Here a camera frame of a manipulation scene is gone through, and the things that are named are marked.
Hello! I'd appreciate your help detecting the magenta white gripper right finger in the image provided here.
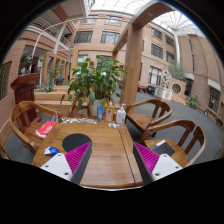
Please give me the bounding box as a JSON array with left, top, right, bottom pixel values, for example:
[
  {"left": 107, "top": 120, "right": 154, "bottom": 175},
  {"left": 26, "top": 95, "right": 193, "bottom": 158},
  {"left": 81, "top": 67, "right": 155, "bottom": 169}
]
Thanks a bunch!
[{"left": 133, "top": 143, "right": 182, "bottom": 185}]

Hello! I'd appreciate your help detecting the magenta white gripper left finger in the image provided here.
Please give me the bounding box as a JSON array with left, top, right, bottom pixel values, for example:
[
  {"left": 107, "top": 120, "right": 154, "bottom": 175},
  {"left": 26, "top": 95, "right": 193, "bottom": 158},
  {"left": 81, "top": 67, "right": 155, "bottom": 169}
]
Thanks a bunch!
[{"left": 41, "top": 142, "right": 92, "bottom": 185}]

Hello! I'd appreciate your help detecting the black round mouse pad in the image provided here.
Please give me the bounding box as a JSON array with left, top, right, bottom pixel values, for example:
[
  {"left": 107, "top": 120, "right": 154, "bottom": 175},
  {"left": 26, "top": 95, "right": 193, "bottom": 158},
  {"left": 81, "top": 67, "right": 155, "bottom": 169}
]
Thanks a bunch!
[{"left": 62, "top": 133, "right": 91, "bottom": 152}]

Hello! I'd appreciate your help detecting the blue white computer mouse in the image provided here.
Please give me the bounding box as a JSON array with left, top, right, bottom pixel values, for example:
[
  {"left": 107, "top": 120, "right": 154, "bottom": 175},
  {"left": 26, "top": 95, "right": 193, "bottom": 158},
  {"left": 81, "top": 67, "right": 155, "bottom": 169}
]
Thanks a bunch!
[{"left": 44, "top": 147, "right": 59, "bottom": 156}]

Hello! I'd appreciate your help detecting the dark book on chair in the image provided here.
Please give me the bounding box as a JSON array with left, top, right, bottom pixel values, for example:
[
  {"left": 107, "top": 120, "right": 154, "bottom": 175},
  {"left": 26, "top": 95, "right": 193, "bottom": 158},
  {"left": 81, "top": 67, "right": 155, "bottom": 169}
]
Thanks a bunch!
[{"left": 150, "top": 140, "right": 175, "bottom": 156}]

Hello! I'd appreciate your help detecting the near right wooden armchair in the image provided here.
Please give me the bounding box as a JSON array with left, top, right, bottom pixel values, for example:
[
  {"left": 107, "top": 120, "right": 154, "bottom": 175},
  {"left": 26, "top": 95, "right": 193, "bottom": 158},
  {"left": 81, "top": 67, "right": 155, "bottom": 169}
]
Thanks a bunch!
[{"left": 139, "top": 119, "right": 206, "bottom": 167}]

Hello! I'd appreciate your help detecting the wooden armchair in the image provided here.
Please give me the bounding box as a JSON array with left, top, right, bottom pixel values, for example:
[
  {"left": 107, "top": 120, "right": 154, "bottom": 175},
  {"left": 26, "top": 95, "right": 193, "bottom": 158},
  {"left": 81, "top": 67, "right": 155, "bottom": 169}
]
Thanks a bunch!
[
  {"left": 9, "top": 101, "right": 61, "bottom": 152},
  {"left": 139, "top": 119, "right": 206, "bottom": 167},
  {"left": 126, "top": 99, "right": 173, "bottom": 133}
]

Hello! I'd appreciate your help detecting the red white package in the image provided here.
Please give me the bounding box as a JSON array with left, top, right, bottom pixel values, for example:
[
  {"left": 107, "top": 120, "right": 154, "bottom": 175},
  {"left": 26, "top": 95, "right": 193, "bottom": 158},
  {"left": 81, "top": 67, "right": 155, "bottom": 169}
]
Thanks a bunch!
[{"left": 35, "top": 121, "right": 55, "bottom": 139}]

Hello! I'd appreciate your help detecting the far right wooden armchair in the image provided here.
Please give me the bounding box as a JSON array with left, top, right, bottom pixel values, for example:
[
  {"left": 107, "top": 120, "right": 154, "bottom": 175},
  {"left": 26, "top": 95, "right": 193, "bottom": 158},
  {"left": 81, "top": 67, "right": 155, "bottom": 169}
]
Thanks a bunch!
[{"left": 126, "top": 99, "right": 173, "bottom": 133}]

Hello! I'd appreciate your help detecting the white pump bottle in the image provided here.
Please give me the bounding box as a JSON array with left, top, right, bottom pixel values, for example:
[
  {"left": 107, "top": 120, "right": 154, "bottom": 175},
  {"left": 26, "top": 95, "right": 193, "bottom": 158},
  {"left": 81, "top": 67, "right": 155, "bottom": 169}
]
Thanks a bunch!
[{"left": 116, "top": 104, "right": 126, "bottom": 124}]

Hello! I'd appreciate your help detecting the blue tube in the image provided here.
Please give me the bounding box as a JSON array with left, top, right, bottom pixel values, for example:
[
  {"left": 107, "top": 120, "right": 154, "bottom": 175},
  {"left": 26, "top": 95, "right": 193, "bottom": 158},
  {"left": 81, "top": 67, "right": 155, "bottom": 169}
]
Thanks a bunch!
[{"left": 97, "top": 106, "right": 104, "bottom": 123}]

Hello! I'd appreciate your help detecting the wooden chair behind plant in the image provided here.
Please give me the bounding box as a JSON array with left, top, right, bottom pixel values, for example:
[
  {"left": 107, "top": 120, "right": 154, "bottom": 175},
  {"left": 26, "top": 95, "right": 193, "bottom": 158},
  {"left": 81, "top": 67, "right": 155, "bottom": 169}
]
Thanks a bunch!
[{"left": 69, "top": 97, "right": 89, "bottom": 118}]

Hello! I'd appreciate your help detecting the left wooden armchair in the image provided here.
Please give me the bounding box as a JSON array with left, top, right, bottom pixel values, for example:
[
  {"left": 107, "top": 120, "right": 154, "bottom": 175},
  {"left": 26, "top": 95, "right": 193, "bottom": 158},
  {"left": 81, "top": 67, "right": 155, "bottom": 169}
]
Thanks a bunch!
[{"left": 9, "top": 101, "right": 61, "bottom": 152}]

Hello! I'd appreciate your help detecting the yellow bottle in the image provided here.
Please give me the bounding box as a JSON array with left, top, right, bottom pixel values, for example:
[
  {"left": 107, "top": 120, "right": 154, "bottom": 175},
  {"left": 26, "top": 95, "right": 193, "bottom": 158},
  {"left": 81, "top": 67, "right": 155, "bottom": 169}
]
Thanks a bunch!
[{"left": 105, "top": 102, "right": 114, "bottom": 122}]

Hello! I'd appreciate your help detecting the green potted plant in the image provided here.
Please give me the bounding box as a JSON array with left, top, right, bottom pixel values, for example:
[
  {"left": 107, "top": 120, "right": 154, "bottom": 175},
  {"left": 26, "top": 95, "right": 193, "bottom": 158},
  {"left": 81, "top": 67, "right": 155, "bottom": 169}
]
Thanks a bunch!
[{"left": 66, "top": 55, "right": 127, "bottom": 115}]

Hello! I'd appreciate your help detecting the white statue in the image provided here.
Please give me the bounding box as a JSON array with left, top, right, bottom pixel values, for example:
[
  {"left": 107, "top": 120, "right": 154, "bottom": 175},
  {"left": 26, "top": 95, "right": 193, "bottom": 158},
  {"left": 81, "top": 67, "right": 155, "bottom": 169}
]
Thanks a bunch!
[{"left": 161, "top": 70, "right": 172, "bottom": 89}]

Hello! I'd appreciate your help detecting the dark bust statue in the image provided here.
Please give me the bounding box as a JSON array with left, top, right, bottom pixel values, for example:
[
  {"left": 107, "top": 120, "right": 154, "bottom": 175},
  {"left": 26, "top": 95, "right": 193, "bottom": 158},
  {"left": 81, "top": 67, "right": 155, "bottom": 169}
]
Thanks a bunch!
[{"left": 20, "top": 55, "right": 33, "bottom": 75}]

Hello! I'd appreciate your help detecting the red wooden pedestal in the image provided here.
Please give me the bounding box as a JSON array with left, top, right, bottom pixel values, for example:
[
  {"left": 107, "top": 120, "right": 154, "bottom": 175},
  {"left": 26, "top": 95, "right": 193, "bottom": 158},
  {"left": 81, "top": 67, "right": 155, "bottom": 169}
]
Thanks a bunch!
[{"left": 10, "top": 73, "right": 40, "bottom": 104}]

